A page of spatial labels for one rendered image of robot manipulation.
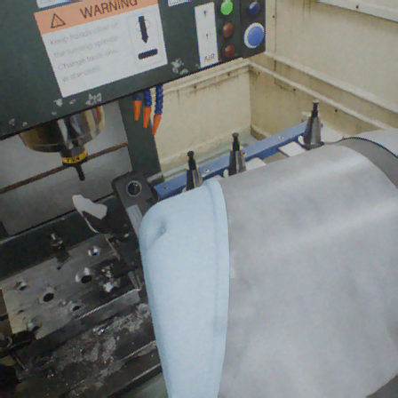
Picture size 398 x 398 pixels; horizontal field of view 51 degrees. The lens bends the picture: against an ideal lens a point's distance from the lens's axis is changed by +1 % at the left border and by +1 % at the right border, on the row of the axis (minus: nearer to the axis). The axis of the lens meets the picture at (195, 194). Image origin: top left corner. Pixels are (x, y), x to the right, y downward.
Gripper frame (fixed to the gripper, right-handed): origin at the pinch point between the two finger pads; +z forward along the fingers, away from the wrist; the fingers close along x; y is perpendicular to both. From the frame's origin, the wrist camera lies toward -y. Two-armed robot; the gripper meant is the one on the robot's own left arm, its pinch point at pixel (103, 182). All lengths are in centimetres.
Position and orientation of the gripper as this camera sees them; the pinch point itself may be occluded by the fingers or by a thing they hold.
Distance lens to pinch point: 72.4
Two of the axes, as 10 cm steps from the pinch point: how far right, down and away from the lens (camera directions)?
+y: 0.9, 7.5, 6.6
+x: 8.2, -4.3, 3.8
